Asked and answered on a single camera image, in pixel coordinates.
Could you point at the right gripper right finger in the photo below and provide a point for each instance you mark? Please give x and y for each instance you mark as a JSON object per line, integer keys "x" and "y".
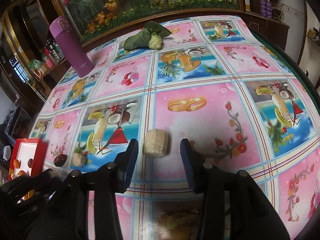
{"x": 193, "y": 166}

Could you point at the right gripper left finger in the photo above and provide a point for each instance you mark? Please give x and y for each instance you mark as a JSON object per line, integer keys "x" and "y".
{"x": 125, "y": 164}

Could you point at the orange mandarin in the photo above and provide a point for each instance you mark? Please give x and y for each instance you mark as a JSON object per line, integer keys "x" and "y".
{"x": 16, "y": 164}
{"x": 21, "y": 173}

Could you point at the red white shallow box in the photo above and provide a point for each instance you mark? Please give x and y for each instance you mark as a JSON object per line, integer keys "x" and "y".
{"x": 25, "y": 149}

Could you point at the fruit print tablecloth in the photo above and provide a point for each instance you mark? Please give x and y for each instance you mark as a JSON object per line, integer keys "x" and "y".
{"x": 238, "y": 102}

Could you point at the pink bottle on counter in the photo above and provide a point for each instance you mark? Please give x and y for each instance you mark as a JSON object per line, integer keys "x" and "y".
{"x": 49, "y": 61}

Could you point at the green leafy vegetable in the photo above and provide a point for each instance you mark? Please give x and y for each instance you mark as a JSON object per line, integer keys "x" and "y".
{"x": 150, "y": 36}

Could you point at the purple thermos bottle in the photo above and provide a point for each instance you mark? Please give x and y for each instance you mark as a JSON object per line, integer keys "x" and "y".
{"x": 70, "y": 45}

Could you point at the purple bottles on shelf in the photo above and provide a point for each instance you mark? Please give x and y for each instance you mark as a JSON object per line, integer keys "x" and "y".
{"x": 266, "y": 8}

